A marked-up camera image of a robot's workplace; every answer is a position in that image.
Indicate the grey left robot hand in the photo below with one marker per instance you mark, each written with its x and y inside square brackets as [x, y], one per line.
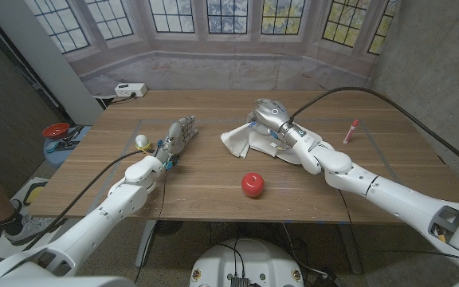
[179, 135]

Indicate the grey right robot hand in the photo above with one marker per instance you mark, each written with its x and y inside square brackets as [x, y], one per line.
[271, 115]

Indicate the white cloth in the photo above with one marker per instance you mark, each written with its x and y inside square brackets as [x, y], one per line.
[237, 141]

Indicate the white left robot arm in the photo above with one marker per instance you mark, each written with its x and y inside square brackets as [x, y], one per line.
[102, 215]

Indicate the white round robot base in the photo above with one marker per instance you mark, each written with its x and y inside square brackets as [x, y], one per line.
[249, 263]

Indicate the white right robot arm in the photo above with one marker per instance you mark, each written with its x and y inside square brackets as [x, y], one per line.
[373, 183]

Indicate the cream square dish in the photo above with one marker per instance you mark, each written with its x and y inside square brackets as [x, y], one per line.
[290, 160]

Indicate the red apple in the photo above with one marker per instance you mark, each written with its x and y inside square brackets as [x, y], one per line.
[252, 185]

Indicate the black hand tools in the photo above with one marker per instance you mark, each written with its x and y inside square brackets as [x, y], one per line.
[70, 137]

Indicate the white ball on yellow base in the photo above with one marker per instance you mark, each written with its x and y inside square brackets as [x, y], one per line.
[142, 141]

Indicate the white power strip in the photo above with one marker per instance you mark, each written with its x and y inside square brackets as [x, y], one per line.
[130, 90]

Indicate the printed window backdrop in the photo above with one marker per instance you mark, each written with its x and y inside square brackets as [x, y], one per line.
[221, 68]

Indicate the red capped white marker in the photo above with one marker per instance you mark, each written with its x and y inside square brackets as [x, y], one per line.
[350, 132]

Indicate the grey table leg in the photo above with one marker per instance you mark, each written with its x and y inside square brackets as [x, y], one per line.
[350, 249]
[146, 243]

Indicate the blue round stool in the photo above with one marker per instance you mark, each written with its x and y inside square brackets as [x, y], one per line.
[60, 157]

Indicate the red bowl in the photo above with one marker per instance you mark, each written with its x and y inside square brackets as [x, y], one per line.
[55, 130]

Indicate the white floor mat yellow print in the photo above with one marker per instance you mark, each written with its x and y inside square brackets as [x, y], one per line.
[23, 195]

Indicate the grey sneaker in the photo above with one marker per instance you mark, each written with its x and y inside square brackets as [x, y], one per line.
[32, 228]

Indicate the white robot torso edge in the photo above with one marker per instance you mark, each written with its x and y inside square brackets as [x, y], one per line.
[54, 282]

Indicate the dark perforated wall panel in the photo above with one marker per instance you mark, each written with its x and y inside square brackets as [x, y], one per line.
[6, 115]

